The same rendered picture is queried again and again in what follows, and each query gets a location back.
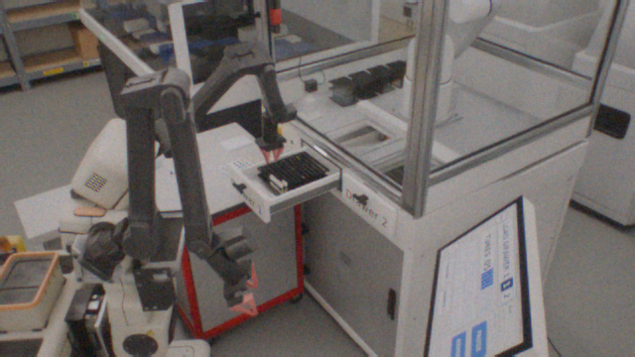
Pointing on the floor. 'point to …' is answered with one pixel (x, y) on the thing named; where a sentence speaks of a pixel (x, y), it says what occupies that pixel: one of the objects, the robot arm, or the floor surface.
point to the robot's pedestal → (44, 217)
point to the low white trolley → (278, 231)
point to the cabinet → (395, 268)
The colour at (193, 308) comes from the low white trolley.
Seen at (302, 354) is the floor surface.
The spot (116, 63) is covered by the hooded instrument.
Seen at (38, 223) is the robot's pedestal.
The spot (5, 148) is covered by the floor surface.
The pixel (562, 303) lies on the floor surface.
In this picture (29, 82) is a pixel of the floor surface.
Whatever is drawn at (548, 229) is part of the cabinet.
